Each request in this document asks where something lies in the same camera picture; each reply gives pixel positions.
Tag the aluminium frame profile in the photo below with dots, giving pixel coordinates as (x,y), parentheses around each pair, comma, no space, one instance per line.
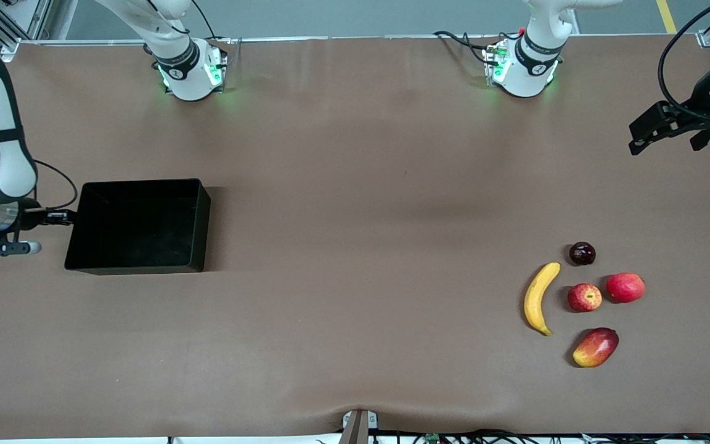
(10,48)

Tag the red round apple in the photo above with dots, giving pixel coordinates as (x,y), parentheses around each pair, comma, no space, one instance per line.
(625,287)

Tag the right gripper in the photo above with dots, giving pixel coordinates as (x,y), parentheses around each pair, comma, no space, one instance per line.
(32,216)

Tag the dark purple plum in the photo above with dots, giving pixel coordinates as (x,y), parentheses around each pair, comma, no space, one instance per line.
(582,253)

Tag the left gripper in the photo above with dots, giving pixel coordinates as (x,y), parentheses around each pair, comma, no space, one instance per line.
(702,102)

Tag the brown table mat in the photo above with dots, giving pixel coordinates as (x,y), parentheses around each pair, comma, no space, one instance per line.
(330,339)

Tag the red yellow mango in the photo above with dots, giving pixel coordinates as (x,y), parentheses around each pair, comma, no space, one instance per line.
(595,348)

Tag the black plastic box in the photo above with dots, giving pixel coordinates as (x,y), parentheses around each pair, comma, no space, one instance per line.
(139,234)

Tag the yellow banana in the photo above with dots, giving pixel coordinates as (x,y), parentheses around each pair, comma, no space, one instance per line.
(534,302)

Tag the grey metal table clamp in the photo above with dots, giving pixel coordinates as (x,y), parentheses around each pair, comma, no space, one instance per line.
(360,422)

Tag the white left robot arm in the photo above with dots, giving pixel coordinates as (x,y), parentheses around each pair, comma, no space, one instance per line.
(524,68)

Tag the small red apple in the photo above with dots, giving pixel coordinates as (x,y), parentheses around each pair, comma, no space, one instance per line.
(584,298)

